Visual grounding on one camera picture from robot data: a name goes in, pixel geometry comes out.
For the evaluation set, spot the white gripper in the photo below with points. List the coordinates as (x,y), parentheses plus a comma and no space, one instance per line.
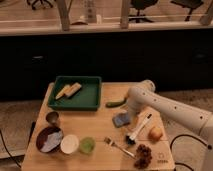
(134,116)

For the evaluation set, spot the blue sponge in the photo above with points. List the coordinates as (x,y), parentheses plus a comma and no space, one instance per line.
(120,120)

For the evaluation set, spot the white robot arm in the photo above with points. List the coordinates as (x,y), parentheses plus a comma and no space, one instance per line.
(195,119)

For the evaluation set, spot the green plastic tray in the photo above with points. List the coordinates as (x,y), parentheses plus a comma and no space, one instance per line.
(86,98)

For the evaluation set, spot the green cucumber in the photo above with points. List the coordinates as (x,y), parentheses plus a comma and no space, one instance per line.
(115,103)

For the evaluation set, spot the orange yellow fruit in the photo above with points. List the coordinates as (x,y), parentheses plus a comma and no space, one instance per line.
(155,133)

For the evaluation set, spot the silver fork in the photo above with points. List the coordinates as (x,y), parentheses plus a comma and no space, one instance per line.
(112,143)

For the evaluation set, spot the brown grape bunch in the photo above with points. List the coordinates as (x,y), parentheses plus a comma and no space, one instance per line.
(143,157)

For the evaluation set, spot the green cup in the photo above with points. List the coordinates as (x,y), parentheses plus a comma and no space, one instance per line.
(87,145)

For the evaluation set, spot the small metal cup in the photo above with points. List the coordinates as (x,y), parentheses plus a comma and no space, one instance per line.
(53,118)

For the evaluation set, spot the white crumpled cloth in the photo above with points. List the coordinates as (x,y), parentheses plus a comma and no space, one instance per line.
(52,141)

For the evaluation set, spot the dark red bowl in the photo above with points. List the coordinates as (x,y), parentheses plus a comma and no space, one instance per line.
(42,136)

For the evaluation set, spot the black office chair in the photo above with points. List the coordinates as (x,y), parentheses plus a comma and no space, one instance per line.
(141,5)

